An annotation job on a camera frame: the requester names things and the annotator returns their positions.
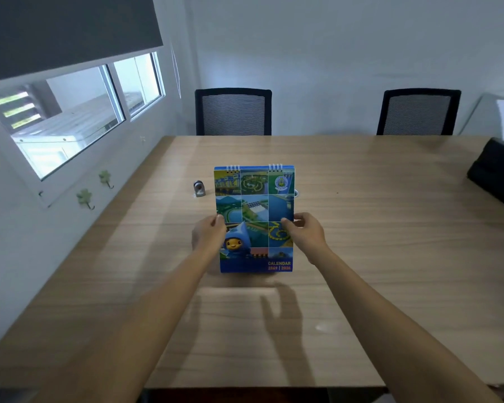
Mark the person's left hand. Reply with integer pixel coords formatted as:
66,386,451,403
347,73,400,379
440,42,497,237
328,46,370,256
192,214,227,262

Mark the blue spiral desk calendar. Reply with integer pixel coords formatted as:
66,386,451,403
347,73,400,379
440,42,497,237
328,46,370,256
214,164,296,273

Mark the person's right forearm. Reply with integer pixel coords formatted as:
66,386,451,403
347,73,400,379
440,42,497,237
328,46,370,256
307,247,504,403

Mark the black mesh office chair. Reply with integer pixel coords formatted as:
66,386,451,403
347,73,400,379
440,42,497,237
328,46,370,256
194,88,273,136
376,88,462,136

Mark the person's right hand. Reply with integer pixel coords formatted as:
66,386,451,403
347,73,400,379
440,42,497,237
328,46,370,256
281,212,332,266

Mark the white framed sliding window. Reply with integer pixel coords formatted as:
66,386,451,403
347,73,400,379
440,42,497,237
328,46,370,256
0,48,167,208

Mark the black bag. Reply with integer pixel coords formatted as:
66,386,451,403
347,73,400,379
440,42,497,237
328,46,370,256
466,137,504,214

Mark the grey roller blind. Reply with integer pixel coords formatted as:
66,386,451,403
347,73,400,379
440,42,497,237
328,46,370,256
0,0,164,84

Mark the person's left forearm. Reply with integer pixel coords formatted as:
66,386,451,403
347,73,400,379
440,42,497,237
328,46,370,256
27,247,220,403

